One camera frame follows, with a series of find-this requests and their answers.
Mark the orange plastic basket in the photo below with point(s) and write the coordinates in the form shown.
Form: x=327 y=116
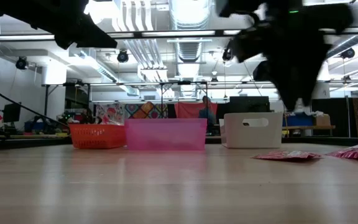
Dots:
x=98 y=137

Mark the white plastic bin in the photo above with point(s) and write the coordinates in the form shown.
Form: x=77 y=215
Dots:
x=250 y=137

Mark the black background stand frame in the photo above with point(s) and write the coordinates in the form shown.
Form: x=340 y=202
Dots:
x=182 y=82

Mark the pink plastic bin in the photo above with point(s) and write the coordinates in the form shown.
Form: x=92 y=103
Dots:
x=166 y=133

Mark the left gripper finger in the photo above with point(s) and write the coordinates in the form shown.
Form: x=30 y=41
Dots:
x=95 y=35

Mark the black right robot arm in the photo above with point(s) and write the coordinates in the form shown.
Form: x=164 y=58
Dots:
x=244 y=4

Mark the cardboard box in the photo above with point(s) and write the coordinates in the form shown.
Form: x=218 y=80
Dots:
x=323 y=120

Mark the blue crate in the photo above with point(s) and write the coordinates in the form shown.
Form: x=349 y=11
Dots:
x=34 y=125

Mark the wooden shelf board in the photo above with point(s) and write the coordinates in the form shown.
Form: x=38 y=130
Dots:
x=309 y=127

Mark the colourful patchwork quilt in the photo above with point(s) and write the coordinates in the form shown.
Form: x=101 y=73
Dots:
x=145 y=110

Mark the silver ventilation duct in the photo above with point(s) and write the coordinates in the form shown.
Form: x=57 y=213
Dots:
x=190 y=31

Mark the silver spiral duct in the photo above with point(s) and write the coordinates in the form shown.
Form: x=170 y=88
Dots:
x=356 y=42

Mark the hanging orange cloth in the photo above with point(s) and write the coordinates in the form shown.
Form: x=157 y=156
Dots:
x=185 y=109

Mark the person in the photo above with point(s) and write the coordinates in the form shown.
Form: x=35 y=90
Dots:
x=207 y=113

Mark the black partition panel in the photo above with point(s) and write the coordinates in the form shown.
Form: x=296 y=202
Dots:
x=337 y=115

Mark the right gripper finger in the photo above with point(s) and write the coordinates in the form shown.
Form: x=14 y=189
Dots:
x=312 y=77
x=292 y=84

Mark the hanging floral cloth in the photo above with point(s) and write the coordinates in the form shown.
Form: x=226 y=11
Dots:
x=110 y=113

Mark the black round ceiling fixture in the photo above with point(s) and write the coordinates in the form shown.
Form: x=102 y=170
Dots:
x=227 y=55
x=122 y=56
x=21 y=63
x=347 y=53

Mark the blue storage bin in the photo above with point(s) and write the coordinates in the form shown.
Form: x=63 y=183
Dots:
x=298 y=120

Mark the small black monitor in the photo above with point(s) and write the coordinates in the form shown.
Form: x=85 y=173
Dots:
x=11 y=112

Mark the black computer monitor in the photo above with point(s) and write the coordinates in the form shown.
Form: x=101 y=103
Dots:
x=249 y=104

